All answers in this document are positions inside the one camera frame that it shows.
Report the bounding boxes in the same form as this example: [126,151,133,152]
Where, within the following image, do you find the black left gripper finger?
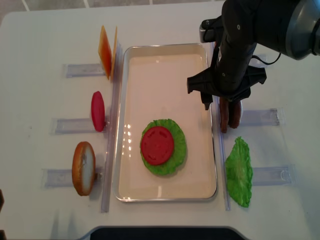
[226,96,244,103]

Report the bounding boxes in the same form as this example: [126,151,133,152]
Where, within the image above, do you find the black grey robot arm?
[187,0,320,107]

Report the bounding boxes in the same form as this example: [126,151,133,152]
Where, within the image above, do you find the clear holder rail buns right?
[249,54,271,68]

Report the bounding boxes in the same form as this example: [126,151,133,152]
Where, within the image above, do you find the long clear strip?
[101,40,124,213]
[212,95,231,211]

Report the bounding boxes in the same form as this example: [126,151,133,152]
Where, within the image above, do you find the long clear strip left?
[101,40,124,213]

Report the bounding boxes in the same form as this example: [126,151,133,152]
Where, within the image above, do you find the bun half with white face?
[72,141,96,196]

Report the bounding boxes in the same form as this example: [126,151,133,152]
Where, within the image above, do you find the brown object left edge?
[0,189,5,212]

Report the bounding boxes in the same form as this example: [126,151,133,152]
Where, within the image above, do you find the clear holder rail lettuce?
[252,164,297,186]

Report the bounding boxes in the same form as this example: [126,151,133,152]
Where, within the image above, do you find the upright green lettuce leaf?
[225,136,253,208]

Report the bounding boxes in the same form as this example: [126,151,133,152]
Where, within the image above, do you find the dark base front edge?
[89,226,245,240]

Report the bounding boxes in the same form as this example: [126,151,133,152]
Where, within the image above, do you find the green lettuce leaf on tray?
[139,119,187,176]

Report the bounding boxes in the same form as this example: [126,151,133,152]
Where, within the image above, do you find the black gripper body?
[187,37,267,99]

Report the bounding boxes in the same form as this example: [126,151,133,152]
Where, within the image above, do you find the silver metal tray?
[112,43,217,202]

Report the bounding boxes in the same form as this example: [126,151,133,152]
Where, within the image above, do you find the yellow cheese slice right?
[110,26,118,82]

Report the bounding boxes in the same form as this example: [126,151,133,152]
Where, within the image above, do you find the long clear strip right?
[212,95,231,211]

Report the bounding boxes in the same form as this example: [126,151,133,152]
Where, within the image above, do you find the brown meat patty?
[219,97,229,133]
[228,101,242,129]

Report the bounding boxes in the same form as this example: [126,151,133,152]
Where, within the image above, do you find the clear holder rail cheese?
[62,63,106,78]

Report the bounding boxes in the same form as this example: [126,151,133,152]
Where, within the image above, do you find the clear holder rail tomato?
[50,118,96,135]

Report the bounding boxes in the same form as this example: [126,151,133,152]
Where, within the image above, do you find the upright red tomato slice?
[91,91,106,132]

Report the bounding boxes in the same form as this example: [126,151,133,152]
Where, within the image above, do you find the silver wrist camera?
[199,16,224,44]

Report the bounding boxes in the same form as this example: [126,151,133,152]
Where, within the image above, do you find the clear holder rail bun left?
[41,167,104,189]

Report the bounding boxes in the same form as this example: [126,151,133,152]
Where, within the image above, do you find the clear holder rail patties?
[240,108,286,127]

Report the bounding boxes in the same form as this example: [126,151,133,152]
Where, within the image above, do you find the red tomato slice on tray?
[140,126,174,166]

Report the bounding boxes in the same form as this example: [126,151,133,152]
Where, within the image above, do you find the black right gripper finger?
[200,92,213,110]

